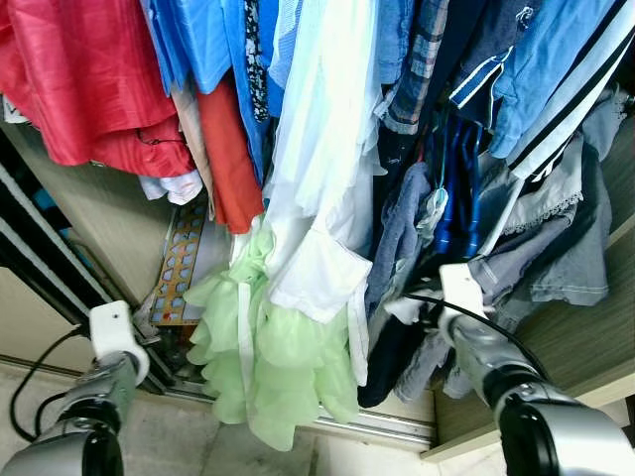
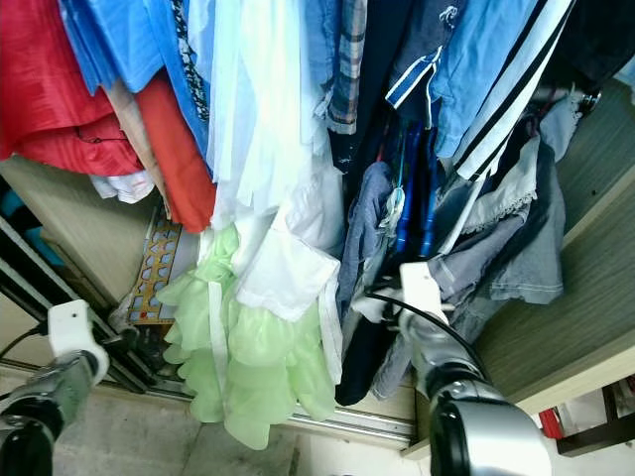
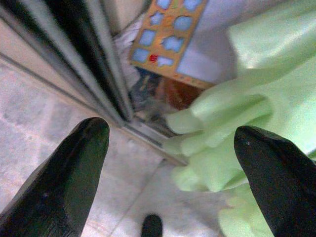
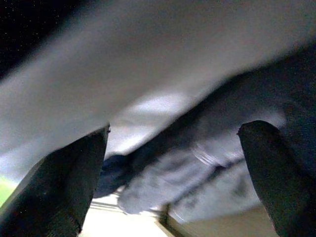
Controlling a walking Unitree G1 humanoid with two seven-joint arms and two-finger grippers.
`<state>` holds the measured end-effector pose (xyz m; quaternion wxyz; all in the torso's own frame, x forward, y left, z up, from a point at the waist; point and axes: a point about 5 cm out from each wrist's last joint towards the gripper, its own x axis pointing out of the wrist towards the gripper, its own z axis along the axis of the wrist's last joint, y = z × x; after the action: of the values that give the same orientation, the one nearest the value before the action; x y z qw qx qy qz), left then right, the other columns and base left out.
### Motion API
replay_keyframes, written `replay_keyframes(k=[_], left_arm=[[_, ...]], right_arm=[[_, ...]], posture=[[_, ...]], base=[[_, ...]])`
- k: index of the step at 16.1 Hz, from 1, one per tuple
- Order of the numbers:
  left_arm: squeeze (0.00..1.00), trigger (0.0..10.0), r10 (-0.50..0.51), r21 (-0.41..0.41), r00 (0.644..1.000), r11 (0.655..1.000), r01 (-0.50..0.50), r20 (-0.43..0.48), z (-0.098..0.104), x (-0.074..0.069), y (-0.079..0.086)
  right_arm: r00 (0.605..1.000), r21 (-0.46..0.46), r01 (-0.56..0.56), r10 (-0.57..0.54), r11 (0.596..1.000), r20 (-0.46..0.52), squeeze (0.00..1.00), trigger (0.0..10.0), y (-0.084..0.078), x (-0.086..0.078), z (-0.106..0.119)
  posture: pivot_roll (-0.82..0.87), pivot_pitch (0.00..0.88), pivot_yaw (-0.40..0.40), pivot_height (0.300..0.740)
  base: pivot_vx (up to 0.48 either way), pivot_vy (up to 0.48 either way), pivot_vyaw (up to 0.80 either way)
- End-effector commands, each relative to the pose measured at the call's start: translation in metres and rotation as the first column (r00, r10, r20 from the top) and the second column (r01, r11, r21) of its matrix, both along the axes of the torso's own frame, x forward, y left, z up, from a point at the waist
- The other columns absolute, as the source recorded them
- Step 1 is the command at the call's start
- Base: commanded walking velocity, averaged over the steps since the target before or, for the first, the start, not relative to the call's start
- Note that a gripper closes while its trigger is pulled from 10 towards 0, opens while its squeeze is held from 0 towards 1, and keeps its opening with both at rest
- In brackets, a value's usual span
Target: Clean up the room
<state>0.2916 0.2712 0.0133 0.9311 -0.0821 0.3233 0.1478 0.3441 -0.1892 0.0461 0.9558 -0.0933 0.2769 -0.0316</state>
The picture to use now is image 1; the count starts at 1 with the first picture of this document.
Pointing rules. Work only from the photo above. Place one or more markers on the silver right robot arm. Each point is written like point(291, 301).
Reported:
point(575, 426)

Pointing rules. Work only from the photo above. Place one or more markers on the light green ruffled dress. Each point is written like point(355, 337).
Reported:
point(288, 377)

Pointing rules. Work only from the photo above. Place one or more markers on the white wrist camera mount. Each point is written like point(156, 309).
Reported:
point(117, 332)
point(461, 288)

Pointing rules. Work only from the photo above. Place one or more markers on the wooden wardrobe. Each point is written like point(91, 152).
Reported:
point(566, 347)

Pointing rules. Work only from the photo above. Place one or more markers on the bright blue shirt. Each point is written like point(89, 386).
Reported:
point(198, 40)

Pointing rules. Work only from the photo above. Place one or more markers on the grey lace-trimmed garment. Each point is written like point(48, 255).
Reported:
point(546, 198)

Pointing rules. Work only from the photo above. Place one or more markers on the royal blue garment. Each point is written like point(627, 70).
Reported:
point(456, 188)

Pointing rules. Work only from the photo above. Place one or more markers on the red hanging garment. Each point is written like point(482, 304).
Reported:
point(79, 79)

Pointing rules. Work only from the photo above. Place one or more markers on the small white garment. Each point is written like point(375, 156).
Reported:
point(174, 186)

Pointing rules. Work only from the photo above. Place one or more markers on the grey shorts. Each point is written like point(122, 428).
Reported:
point(566, 258)

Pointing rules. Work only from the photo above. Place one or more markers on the dark floral strip garment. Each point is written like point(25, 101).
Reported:
point(255, 59)

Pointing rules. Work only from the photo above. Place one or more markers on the plaid shirt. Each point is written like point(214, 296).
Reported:
point(422, 69)

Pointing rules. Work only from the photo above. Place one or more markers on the grey-blue garment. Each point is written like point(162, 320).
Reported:
point(397, 228)

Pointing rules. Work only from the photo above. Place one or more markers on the orange-red garment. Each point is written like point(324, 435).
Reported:
point(228, 159)

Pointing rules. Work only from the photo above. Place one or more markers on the white black striped garment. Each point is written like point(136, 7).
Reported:
point(571, 104)

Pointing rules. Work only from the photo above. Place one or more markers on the patterned cardboard box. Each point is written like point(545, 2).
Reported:
point(179, 268)

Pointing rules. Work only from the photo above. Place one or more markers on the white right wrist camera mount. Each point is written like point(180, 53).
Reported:
point(461, 288)

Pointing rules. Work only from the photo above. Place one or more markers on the light blue denim shirt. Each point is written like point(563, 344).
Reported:
point(556, 69)

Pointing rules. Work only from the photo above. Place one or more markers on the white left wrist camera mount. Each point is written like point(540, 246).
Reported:
point(117, 332)

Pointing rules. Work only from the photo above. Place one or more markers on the metal sliding door track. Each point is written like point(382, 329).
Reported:
point(387, 426)

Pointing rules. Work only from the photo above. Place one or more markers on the beige garment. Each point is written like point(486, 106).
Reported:
point(189, 119)

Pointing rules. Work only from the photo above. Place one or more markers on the white sheer garment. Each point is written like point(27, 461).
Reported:
point(317, 149)

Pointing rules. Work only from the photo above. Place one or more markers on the navy jacket striped cuff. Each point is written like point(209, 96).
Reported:
point(481, 74)

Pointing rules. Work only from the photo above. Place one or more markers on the dark navy garment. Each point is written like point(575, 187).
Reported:
point(392, 357)

